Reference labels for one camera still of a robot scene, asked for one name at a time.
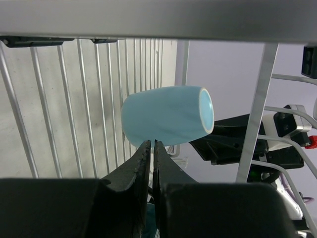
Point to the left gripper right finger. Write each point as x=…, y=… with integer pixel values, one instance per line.
x=188, y=209

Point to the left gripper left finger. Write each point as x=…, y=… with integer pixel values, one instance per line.
x=110, y=207

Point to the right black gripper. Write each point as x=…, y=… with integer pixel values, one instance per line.
x=224, y=146

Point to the light blue ceramic mug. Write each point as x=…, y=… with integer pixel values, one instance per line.
x=173, y=115

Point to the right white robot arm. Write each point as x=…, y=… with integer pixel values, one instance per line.
x=277, y=180

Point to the dark green glossy mug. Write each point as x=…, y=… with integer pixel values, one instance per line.
x=150, y=230

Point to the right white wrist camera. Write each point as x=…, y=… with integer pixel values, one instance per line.
x=288, y=126

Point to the silver wire dish rack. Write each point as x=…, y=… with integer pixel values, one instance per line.
x=269, y=21

